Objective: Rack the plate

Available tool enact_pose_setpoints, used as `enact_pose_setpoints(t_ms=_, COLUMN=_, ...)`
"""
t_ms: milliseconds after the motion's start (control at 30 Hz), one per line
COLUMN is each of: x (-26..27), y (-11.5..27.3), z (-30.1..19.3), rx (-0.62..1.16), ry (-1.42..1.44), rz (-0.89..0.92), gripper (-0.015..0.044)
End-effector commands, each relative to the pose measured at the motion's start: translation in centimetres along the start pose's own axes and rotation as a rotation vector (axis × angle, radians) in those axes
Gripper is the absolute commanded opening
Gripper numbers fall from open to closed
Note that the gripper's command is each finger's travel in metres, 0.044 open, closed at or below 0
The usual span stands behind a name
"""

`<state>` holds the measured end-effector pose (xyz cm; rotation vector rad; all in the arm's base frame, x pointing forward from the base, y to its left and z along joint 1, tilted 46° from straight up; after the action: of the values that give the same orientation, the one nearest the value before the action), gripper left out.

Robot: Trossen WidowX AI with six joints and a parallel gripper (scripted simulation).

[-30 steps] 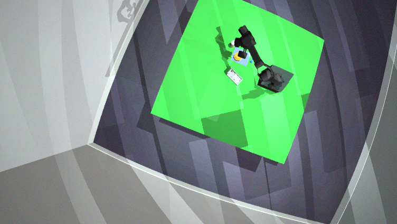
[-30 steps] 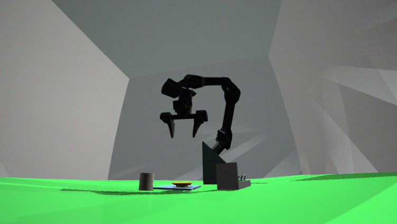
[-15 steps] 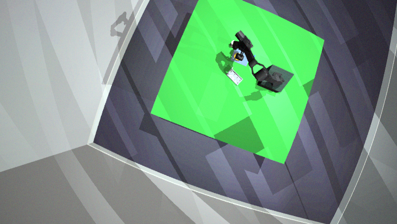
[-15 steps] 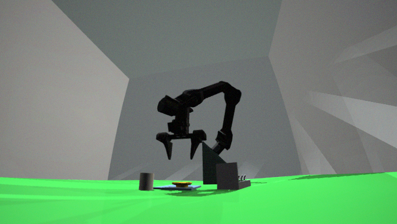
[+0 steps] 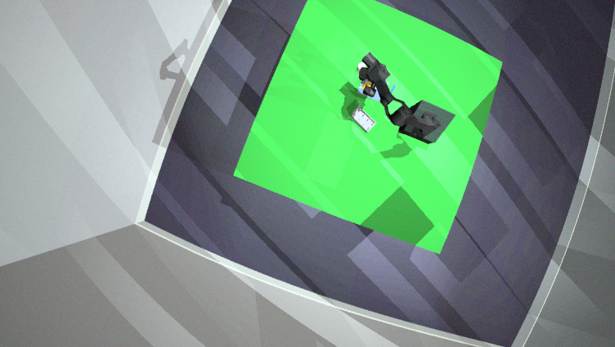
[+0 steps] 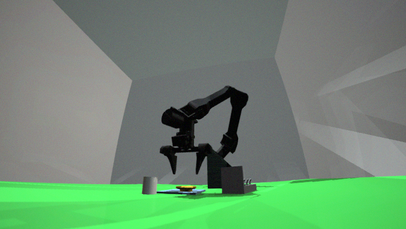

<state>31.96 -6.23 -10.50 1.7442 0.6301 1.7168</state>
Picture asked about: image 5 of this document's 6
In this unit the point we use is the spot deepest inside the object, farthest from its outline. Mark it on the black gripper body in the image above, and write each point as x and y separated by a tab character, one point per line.
369	90

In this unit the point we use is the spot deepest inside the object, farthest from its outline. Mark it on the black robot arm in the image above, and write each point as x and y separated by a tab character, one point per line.
378	73

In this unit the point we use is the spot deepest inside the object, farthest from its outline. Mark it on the light blue flat mat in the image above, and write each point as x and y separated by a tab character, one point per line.
376	97

